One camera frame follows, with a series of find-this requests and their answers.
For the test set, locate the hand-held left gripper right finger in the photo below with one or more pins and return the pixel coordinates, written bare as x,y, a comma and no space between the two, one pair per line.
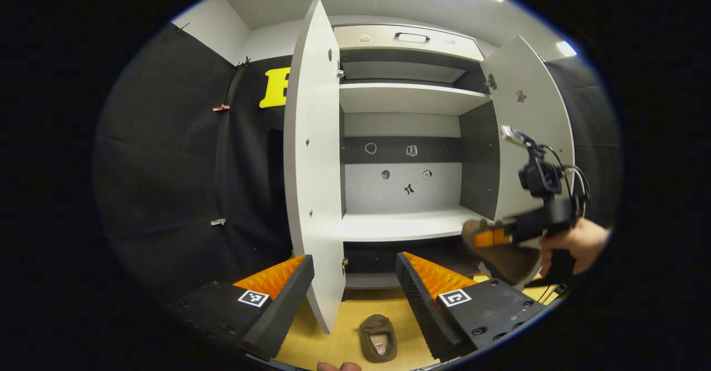
425,310

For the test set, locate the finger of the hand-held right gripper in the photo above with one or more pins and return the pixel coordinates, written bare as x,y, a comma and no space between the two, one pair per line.
491,239

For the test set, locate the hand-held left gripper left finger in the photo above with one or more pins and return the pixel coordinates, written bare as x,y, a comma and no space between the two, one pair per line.
286,307

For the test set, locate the brown shoe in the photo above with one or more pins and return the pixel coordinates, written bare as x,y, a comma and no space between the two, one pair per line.
505,262
366,326

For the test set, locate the grey cabinet door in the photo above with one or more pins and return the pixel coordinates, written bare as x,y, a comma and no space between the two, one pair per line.
527,115
311,165

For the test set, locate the grey cabinet drawer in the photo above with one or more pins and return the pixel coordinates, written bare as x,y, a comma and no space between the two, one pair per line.
383,40

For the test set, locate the white cloth clip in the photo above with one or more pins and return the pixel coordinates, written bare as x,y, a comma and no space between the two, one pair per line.
218,222

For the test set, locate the small ceiling light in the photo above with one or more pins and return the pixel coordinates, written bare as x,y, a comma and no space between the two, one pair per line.
565,48

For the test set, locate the black backdrop cloth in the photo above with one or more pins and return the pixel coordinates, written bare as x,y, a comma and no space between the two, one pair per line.
166,165

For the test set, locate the red cloth clip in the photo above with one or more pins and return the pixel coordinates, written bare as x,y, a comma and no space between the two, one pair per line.
220,108

